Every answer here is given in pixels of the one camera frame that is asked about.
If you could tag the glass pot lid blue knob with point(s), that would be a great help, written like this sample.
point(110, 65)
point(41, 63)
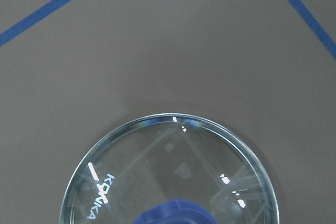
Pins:
point(170, 168)

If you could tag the blue tape strip crosswise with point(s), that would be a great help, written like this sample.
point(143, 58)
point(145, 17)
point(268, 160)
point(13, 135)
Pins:
point(32, 19)

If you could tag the blue tape strip lengthwise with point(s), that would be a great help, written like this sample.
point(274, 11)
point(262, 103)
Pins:
point(314, 25)

